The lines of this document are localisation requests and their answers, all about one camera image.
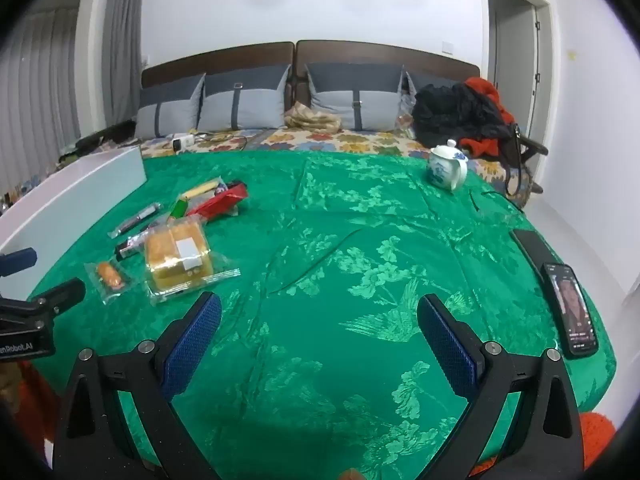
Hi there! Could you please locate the yellow wafer stick packet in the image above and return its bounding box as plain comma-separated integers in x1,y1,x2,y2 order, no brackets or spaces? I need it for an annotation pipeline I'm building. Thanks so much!
179,176,228,202

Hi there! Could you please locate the red garment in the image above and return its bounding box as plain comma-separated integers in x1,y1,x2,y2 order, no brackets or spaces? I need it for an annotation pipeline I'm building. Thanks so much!
457,77,516,162

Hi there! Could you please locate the small clear orange snack packet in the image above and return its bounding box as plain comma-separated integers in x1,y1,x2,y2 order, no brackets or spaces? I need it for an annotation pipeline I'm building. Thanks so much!
84,259,138,306

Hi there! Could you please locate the yellow bread packet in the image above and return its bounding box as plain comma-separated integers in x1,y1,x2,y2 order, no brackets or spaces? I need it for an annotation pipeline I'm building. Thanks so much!
144,217,241,306

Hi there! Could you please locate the dark chocolate bar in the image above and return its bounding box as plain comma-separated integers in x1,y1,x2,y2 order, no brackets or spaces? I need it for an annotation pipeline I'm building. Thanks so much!
115,232,151,262

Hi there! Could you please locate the dark brown handbag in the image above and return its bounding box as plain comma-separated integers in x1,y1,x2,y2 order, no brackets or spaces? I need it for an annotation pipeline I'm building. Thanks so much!
502,122,548,211

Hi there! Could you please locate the long clear black snack packet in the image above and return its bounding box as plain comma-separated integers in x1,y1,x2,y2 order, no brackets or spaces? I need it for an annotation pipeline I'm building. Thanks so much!
108,202,163,239

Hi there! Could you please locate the white door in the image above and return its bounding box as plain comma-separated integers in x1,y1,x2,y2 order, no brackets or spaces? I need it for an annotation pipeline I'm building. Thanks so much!
495,4,543,128

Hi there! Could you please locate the black smartphone dark screen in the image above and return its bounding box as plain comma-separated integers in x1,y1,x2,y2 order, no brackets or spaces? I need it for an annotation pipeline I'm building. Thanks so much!
511,230,562,282

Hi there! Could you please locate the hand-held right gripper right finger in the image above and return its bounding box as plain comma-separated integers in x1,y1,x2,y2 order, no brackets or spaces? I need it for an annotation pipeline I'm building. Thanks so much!
416,294,586,480

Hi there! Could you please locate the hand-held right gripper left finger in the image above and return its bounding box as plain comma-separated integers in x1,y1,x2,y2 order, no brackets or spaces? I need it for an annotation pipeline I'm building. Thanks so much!
52,291,223,480

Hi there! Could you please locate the black smartphone lit screen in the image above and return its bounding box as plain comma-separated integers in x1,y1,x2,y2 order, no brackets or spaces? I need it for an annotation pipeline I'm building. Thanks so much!
540,262,599,359

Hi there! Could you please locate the green patterned cloth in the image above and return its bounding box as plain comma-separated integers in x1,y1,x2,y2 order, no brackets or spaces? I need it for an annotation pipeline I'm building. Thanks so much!
25,151,618,480

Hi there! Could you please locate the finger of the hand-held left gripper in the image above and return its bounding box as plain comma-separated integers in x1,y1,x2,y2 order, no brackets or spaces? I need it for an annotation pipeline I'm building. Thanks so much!
27,277,87,317
0,247,39,277

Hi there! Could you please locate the white blue teapot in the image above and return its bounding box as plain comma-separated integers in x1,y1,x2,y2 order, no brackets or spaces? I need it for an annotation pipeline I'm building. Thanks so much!
427,139,469,192

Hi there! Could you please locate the person's orange fuzzy clothing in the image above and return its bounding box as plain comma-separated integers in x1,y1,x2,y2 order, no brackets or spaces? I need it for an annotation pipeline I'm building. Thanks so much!
472,412,617,478

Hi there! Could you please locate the white storage box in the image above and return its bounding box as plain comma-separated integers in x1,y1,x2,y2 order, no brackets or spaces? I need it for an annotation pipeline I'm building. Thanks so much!
0,145,147,291

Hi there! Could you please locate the red snack packet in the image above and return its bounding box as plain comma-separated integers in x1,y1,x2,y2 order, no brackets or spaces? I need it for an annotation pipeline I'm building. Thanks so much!
187,182,249,221

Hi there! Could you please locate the beige folded blanket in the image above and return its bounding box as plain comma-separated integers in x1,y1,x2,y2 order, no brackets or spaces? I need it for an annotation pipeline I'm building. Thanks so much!
285,101,342,134

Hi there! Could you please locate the black clothing pile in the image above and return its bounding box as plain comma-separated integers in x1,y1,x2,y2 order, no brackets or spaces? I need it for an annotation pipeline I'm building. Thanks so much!
411,82,518,148

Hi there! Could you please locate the grey pleated curtain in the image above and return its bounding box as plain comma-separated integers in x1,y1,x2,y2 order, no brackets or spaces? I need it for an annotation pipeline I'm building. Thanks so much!
105,0,146,122
0,7,81,186

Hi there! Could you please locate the floral bedsheet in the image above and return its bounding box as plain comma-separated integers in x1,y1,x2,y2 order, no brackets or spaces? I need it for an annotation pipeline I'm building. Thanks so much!
135,127,531,196

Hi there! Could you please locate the dark bedside item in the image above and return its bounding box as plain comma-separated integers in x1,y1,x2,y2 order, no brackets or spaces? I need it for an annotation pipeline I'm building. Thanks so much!
60,120,141,162

